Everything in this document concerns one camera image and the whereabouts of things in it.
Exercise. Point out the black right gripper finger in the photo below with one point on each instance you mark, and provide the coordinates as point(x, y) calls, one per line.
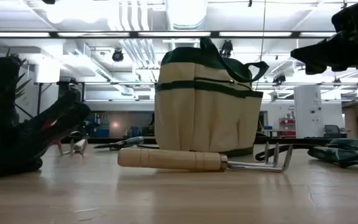
point(337, 53)

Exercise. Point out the green garden glove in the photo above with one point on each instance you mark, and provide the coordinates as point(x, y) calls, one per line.
point(337, 155)
point(353, 143)

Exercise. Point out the beige green gardening tote bag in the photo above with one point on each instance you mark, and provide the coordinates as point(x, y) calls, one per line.
point(204, 118)

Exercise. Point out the small garden hand fork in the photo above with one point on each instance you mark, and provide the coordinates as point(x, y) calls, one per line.
point(79, 146)

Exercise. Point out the white pillar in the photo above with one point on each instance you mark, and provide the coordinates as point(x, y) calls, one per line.
point(308, 112)

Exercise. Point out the dark office chair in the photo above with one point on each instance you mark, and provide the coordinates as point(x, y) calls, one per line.
point(332, 130)

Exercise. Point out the red shelf unit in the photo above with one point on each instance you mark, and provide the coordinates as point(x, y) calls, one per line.
point(287, 126)

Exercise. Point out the black ceiling spotlight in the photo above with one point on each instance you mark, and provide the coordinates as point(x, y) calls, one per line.
point(226, 48)

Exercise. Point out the blue storage bins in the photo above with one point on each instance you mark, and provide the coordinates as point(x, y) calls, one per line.
point(99, 129)

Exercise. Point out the white hanging box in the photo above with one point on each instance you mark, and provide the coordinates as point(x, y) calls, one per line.
point(47, 71)

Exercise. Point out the black metal table frame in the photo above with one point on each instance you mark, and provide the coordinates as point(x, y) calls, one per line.
point(291, 140)

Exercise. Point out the round silver ceiling duct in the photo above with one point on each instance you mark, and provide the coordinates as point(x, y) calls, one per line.
point(186, 14)

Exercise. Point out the black overhead frame beam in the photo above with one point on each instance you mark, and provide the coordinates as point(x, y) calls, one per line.
point(129, 34)

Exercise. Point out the black overhead camera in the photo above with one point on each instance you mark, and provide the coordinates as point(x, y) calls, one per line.
point(117, 55)

